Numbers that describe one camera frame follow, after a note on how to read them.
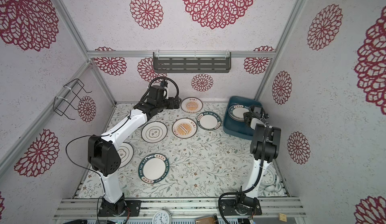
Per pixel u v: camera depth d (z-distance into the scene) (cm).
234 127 108
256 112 83
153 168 88
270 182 78
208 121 110
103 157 48
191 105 119
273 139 57
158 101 67
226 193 70
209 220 67
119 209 65
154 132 103
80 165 50
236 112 117
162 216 69
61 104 72
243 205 66
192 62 97
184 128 106
